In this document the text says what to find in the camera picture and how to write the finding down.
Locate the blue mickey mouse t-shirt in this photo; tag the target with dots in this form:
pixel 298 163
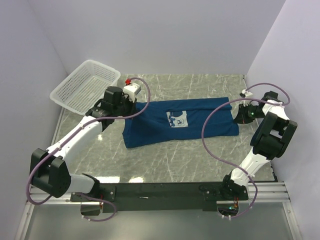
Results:
pixel 185 119

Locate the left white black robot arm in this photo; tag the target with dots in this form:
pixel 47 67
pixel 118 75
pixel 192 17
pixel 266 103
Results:
pixel 50 167

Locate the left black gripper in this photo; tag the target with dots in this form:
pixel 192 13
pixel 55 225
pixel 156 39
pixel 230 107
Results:
pixel 132 104

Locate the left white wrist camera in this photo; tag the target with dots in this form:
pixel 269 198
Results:
pixel 131 90

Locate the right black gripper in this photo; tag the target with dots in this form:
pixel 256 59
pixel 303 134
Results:
pixel 242 118

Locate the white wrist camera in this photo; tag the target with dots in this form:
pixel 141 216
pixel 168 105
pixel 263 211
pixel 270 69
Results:
pixel 246 94
pixel 131 90

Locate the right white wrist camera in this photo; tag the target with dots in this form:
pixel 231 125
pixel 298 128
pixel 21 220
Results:
pixel 246 94

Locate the white plastic mesh basket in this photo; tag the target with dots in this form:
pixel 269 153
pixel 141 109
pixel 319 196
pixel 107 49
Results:
pixel 80 90

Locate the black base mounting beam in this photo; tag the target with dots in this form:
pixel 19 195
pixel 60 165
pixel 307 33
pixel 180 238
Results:
pixel 171 195

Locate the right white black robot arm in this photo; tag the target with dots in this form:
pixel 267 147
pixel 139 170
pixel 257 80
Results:
pixel 269 141

